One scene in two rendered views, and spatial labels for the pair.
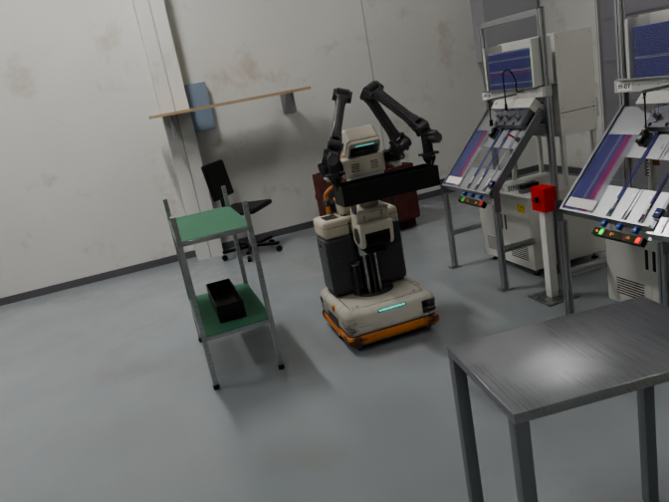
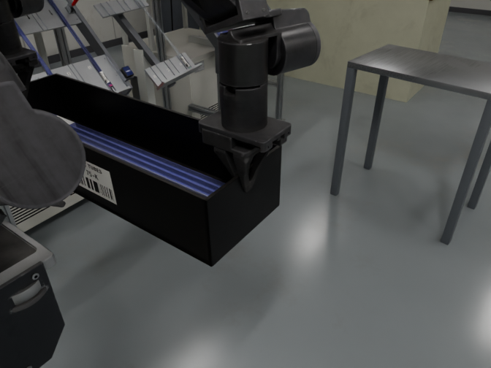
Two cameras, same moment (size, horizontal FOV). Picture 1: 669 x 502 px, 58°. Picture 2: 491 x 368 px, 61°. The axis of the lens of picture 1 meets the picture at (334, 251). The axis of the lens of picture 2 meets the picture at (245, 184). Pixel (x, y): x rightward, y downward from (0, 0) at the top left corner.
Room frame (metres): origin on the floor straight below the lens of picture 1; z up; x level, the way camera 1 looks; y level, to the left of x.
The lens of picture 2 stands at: (3.59, 0.29, 1.41)
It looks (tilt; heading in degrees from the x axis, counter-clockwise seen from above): 33 degrees down; 230
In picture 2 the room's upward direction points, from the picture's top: straight up
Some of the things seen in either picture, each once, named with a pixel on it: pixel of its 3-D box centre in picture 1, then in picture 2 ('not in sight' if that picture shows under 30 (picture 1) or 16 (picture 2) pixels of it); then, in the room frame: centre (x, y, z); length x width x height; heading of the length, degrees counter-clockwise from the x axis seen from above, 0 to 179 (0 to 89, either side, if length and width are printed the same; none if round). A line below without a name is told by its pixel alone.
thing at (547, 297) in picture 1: (548, 243); not in sight; (3.85, -1.42, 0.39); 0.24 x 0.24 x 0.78; 16
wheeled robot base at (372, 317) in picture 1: (375, 305); not in sight; (3.91, -0.21, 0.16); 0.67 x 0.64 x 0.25; 14
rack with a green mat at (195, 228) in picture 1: (220, 279); not in sight; (3.90, 0.79, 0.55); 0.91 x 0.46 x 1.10; 16
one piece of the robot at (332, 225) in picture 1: (360, 243); not in sight; (4.00, -0.19, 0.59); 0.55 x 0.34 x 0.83; 104
